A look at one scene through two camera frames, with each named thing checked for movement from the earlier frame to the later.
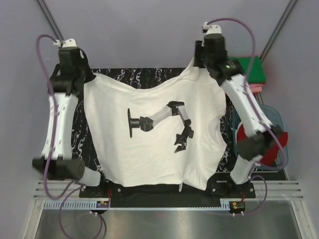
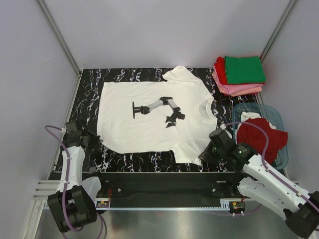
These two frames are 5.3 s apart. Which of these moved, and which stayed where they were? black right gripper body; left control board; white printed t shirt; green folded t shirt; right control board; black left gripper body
Moved: black left gripper body; white printed t shirt; black right gripper body
Stayed: green folded t shirt; left control board; right control board
